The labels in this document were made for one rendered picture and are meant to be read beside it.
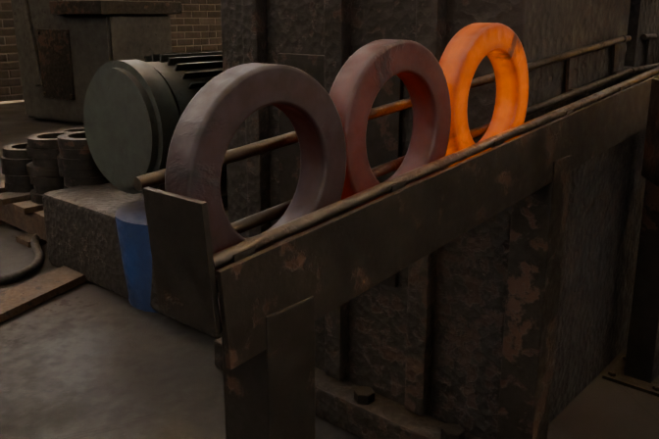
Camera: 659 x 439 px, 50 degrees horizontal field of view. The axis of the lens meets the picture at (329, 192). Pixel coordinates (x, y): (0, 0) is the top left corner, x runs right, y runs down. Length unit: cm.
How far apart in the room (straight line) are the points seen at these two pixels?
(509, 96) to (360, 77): 32
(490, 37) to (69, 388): 123
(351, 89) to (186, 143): 19
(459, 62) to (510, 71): 13
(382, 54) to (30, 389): 126
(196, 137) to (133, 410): 111
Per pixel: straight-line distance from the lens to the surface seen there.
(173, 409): 159
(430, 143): 79
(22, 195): 288
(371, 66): 69
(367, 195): 67
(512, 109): 95
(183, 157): 55
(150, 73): 201
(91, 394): 169
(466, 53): 83
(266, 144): 68
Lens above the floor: 81
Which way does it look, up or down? 14 degrees down
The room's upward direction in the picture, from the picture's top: straight up
